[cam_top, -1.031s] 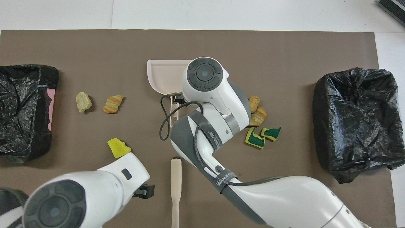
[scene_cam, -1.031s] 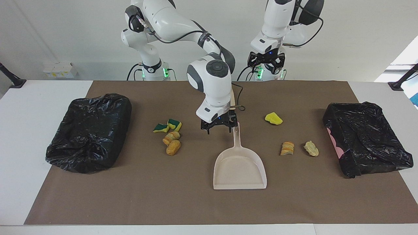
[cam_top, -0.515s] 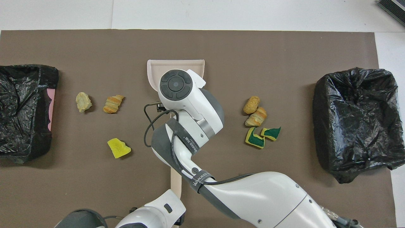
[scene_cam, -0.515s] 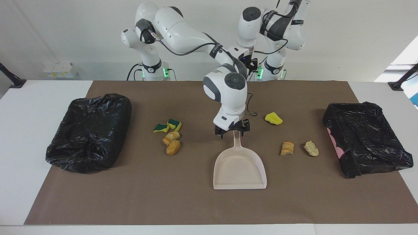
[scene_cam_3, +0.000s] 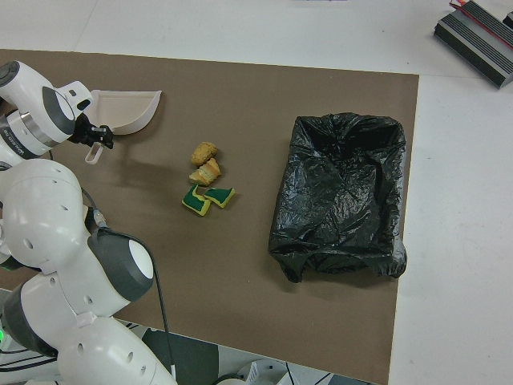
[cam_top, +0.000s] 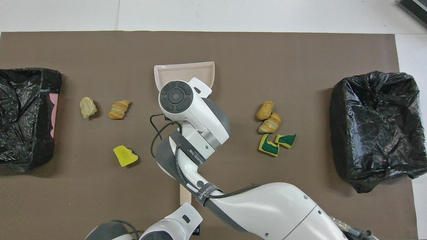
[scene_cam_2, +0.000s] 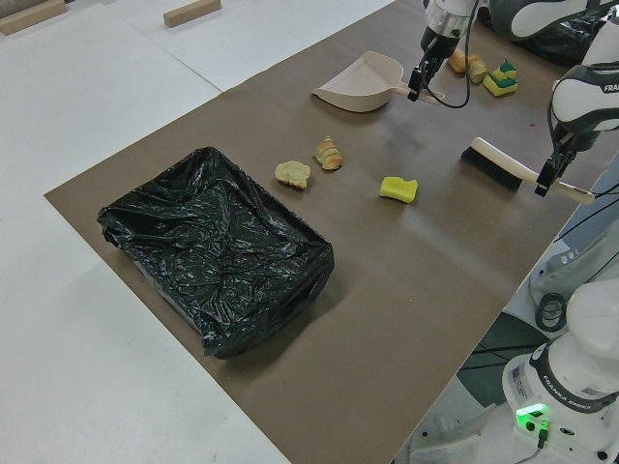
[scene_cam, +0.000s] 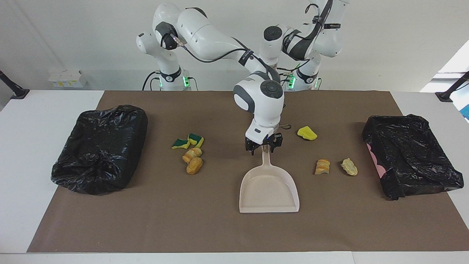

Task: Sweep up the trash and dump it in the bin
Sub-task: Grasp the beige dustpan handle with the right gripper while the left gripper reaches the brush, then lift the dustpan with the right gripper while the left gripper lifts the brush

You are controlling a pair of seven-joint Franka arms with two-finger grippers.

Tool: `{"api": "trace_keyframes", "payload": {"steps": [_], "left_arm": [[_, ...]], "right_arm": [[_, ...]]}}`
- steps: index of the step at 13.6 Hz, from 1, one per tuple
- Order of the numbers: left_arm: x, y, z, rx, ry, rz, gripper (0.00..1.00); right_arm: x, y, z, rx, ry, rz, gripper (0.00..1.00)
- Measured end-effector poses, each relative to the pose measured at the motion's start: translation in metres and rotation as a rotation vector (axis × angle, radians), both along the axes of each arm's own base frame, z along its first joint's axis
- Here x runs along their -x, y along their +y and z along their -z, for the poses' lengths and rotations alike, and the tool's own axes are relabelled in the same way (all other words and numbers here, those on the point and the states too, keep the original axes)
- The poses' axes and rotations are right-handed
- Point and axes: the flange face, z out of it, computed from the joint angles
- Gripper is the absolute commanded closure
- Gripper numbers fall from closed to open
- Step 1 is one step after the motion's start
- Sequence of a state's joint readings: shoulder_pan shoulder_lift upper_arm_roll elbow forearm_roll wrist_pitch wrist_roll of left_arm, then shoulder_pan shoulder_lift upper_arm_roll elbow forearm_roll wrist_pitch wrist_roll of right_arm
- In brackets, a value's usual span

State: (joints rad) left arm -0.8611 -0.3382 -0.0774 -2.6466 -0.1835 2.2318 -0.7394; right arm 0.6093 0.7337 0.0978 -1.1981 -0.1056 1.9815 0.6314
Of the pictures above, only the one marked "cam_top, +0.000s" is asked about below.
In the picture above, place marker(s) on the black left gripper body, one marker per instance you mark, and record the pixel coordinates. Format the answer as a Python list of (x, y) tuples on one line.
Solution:
[(198, 229)]

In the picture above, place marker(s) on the beige hand brush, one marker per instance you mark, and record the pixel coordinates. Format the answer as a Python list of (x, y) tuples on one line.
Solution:
[(185, 196)]

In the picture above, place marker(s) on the yellow sponge piece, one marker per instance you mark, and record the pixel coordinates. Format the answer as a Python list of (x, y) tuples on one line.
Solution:
[(125, 156)]

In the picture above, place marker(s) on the green and yellow sponge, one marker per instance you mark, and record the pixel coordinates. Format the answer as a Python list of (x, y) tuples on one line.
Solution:
[(268, 147), (286, 140)]

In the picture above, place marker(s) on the striped croissant piece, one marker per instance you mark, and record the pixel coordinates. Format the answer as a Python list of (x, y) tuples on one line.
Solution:
[(118, 110), (270, 124)]

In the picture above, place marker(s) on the brown bread roll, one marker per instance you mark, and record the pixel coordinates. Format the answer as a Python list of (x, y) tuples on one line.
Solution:
[(265, 110)]

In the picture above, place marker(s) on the beige plastic dustpan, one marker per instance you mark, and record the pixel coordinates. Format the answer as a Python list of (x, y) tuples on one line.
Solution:
[(180, 71)]

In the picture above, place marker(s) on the pale ridged dumpling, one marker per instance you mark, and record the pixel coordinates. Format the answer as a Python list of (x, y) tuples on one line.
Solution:
[(88, 107)]

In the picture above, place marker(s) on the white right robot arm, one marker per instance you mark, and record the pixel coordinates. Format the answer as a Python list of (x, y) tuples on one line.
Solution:
[(267, 206)]

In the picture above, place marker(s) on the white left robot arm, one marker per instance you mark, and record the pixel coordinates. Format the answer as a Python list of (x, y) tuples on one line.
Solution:
[(173, 223)]

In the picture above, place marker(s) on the pink bin with black bag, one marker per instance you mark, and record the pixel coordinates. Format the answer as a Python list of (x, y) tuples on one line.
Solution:
[(20, 116)]

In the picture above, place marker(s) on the brown table mat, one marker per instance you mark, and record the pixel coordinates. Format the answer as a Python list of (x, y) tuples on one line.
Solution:
[(83, 200)]

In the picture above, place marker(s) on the dark grey ribbed device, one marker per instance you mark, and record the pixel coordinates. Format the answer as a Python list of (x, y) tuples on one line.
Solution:
[(417, 8)]

